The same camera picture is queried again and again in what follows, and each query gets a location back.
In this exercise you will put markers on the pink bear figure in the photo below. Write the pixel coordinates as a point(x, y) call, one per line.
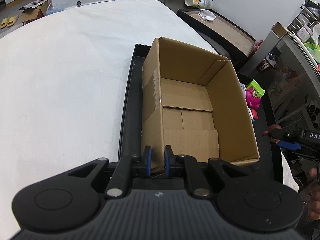
point(251, 99)

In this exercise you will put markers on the stack of paper cups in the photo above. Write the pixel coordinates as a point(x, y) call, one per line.
point(203, 4)

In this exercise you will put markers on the brown hair doll figure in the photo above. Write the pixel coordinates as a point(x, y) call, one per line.
point(274, 133)

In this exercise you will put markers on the green cube toy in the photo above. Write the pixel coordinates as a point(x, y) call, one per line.
point(256, 90)

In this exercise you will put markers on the brown cardboard box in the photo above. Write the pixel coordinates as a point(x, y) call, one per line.
point(194, 103)

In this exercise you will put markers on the white face mask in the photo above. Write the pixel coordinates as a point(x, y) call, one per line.
point(206, 15)

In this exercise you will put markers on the lavender block toy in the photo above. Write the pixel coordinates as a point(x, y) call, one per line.
point(243, 88)

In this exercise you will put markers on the person right hand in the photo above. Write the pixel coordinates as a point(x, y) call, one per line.
point(314, 202)

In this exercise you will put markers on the red hair doll figure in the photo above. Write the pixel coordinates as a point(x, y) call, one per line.
point(253, 113)

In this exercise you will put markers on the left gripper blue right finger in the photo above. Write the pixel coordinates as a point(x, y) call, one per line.
point(187, 168)

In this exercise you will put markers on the brown board black frame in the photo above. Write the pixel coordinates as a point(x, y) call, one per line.
point(224, 36)

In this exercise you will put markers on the cardboard box on floor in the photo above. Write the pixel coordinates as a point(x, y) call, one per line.
point(33, 11)

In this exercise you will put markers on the green plastic bag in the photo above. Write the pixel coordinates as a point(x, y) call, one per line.
point(313, 44)

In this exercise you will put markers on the yellow slippers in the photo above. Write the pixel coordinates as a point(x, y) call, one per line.
point(9, 22)

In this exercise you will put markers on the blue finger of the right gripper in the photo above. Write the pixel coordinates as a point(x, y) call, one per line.
point(307, 152)
point(287, 136)

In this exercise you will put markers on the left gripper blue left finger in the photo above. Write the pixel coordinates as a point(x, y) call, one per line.
point(127, 169)

